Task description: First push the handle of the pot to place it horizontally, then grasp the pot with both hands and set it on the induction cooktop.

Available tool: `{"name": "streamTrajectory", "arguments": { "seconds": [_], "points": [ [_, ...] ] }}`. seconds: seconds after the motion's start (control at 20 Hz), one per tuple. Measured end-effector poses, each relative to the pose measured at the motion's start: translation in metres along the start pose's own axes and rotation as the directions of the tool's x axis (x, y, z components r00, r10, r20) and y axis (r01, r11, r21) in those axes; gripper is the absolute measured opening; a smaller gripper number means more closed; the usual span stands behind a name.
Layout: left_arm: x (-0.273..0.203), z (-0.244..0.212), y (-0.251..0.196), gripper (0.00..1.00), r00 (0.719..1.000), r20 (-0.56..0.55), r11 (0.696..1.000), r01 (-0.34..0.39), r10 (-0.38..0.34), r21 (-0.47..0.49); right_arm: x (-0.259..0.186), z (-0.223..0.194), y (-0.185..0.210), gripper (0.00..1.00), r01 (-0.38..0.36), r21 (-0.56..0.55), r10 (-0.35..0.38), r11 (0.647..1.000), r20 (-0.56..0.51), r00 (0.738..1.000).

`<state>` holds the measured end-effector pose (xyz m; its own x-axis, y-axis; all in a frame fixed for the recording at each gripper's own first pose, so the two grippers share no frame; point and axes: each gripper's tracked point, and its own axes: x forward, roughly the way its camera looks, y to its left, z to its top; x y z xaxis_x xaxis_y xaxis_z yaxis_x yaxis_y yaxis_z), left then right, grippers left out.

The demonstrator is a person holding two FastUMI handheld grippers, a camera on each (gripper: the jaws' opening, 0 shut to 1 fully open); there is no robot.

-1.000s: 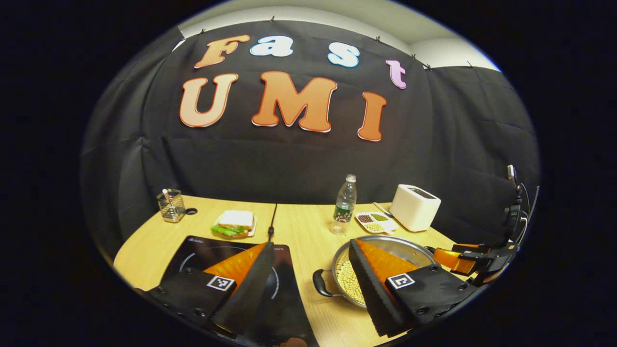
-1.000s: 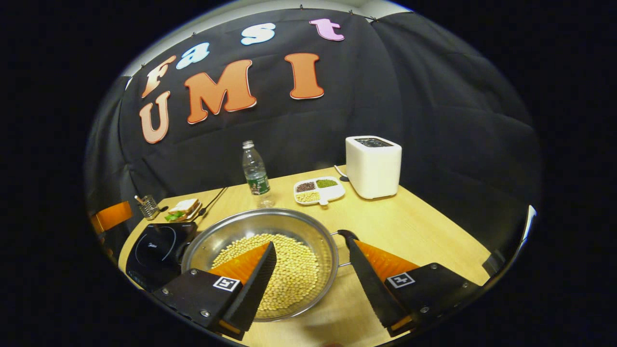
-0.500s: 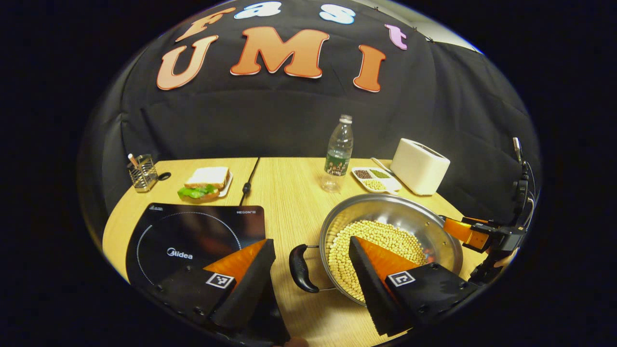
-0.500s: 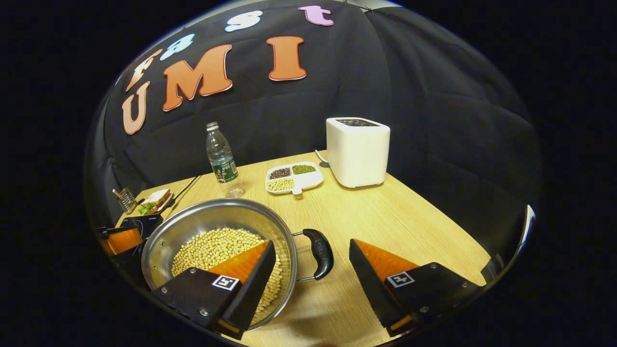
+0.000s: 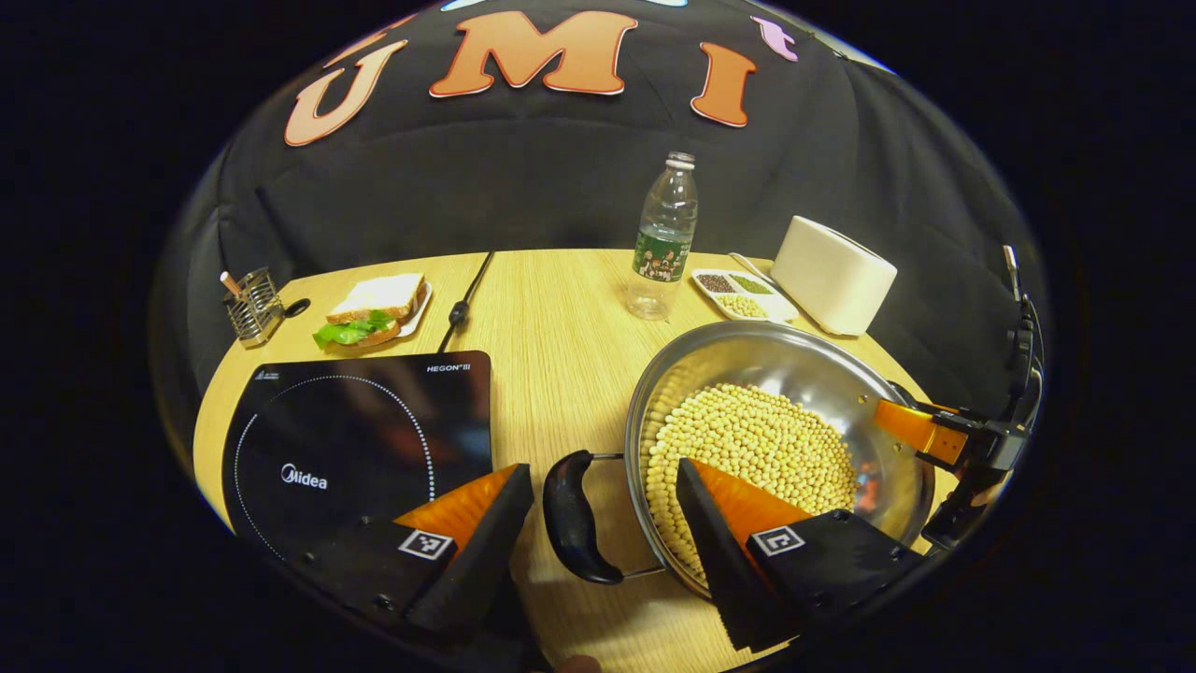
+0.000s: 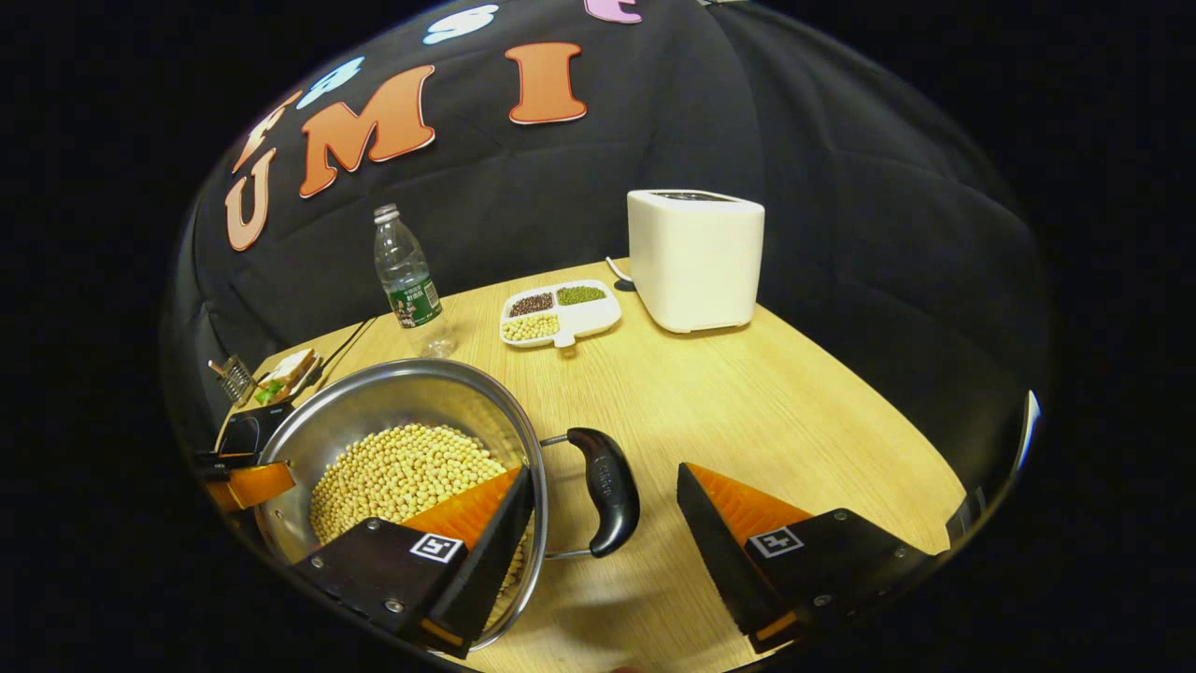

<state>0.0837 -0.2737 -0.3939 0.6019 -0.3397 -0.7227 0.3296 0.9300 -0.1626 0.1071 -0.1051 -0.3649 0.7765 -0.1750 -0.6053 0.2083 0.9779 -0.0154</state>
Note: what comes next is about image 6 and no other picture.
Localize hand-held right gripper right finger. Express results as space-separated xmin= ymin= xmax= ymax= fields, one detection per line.
xmin=676 ymin=462 xmax=935 ymax=655

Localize pile of yellow soybeans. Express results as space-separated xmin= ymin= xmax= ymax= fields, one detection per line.
xmin=308 ymin=423 xmax=529 ymax=599

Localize black backdrop cloth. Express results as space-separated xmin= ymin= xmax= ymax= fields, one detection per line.
xmin=159 ymin=0 xmax=1047 ymax=524

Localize black induction cooktop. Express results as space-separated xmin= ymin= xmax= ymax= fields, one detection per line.
xmin=215 ymin=402 xmax=298 ymax=459

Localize steel pot with black handle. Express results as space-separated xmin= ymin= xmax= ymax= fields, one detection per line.
xmin=252 ymin=358 xmax=642 ymax=652

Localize white divided bean dish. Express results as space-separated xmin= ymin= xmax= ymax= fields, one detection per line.
xmin=499 ymin=279 xmax=623 ymax=351

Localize white toaster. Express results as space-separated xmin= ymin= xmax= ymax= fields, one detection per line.
xmin=627 ymin=189 xmax=766 ymax=335

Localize sandwich with lettuce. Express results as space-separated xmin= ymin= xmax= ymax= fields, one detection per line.
xmin=254 ymin=348 xmax=323 ymax=408

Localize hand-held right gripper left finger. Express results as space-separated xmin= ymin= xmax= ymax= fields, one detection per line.
xmin=292 ymin=465 xmax=535 ymax=658

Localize clear plastic water bottle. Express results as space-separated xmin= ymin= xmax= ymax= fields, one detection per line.
xmin=373 ymin=203 xmax=459 ymax=360

